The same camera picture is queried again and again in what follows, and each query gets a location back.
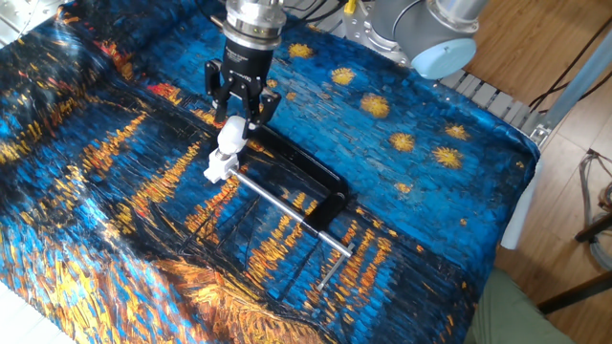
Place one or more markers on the green trousers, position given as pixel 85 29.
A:
pixel 535 315

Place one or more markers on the light blue post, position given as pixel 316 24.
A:
pixel 564 143

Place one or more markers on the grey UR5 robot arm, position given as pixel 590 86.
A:
pixel 421 29

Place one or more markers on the white bulb socket block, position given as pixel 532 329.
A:
pixel 220 164

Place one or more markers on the white light bulb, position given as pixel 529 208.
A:
pixel 232 136

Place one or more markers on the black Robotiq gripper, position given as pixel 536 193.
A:
pixel 247 69

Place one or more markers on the black C-clamp with metal screw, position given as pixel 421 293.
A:
pixel 287 205

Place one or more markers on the black metal stand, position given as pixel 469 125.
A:
pixel 588 239

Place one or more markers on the starry night print tablecloth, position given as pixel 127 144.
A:
pixel 143 220

